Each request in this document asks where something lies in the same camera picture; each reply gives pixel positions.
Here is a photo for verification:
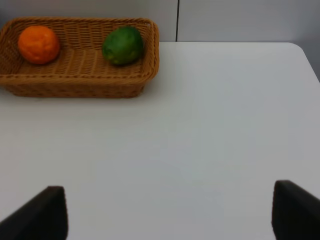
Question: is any orange tangerine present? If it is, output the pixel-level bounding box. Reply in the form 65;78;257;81
17;25;60;65

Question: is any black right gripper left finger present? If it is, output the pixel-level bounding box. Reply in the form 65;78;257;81
0;186;68;240

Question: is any light orange wicker basket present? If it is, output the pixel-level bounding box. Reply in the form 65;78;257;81
0;16;160;98

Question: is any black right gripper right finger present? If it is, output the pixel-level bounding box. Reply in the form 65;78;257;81
271;180;320;240

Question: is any green lime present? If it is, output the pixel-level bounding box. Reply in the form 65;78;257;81
101;25;144;65

